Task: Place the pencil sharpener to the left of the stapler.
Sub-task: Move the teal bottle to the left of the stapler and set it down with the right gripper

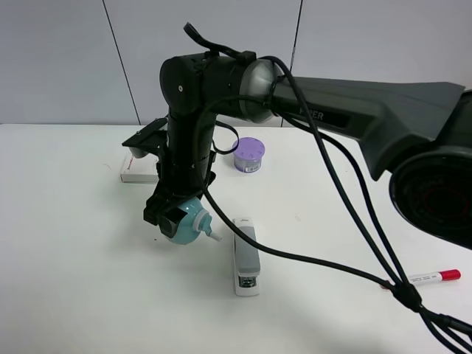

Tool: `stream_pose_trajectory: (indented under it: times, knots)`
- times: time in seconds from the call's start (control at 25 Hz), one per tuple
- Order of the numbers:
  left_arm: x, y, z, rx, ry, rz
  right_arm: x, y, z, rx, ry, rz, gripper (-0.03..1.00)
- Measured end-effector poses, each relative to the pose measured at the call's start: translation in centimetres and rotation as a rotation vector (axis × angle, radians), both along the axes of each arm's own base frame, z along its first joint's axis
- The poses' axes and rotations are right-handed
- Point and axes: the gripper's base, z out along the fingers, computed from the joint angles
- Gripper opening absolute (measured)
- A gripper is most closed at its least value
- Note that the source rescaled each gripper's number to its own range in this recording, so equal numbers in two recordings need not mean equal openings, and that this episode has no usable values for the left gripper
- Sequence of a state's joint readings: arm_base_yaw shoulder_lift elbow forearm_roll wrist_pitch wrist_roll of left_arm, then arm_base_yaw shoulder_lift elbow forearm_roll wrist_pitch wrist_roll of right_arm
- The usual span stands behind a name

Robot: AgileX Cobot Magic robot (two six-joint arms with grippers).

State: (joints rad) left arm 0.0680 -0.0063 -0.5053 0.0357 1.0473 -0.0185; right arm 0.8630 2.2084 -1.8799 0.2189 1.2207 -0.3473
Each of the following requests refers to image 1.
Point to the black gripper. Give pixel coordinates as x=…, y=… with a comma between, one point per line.
x=183, y=145

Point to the teal pencil sharpener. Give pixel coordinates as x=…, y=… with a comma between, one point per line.
x=197, y=221

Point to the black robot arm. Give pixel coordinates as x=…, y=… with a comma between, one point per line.
x=419, y=132

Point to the grey white stapler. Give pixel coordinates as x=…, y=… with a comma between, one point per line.
x=246, y=263

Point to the white cardboard box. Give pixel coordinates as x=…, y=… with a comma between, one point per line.
x=137, y=171

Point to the purple lidded round jar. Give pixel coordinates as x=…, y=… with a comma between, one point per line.
x=248, y=154

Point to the red whiteboard marker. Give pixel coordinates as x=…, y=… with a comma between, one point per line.
x=435, y=277

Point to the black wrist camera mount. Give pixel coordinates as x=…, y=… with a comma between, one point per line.
x=149, y=140

